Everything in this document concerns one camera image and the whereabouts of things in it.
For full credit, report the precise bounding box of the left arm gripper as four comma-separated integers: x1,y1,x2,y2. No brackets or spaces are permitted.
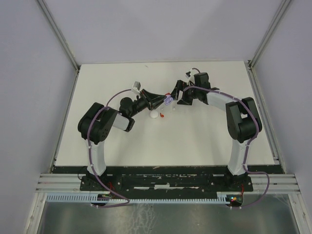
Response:
130,89,167,117

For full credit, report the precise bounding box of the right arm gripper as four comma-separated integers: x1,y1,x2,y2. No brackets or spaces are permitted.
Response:
167,80,199,105

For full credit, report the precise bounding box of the lavender round charging case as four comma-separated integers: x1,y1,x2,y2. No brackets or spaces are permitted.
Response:
164,95,174,106

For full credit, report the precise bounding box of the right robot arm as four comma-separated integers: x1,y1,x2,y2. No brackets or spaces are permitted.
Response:
148,68,262,191

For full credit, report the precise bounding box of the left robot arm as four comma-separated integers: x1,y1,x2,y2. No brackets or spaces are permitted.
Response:
78,89,172,190

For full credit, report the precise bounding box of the white round charging case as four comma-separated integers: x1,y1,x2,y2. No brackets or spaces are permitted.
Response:
150,110,159,119

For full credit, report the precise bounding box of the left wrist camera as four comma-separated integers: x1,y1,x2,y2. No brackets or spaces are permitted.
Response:
131,81,141,95

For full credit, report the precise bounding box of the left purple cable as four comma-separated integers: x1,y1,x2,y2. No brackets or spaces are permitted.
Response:
86,89,131,209

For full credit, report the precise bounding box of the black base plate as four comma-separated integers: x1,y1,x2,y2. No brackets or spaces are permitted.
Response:
80,166,254,194

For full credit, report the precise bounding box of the right aluminium frame post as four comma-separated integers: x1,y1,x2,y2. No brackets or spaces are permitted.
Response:
248,0,293,70

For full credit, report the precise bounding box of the aluminium frame post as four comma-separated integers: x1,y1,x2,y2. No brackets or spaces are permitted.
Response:
248,0,293,70
35,0,80,71

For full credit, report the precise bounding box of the white cable duct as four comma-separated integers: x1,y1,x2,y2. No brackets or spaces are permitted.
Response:
45,191,231,203

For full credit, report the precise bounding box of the left aluminium frame post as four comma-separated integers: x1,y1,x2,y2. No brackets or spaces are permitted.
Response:
35,0,80,71

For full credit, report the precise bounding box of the front aluminium rail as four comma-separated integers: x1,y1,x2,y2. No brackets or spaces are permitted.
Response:
36,174,300,194

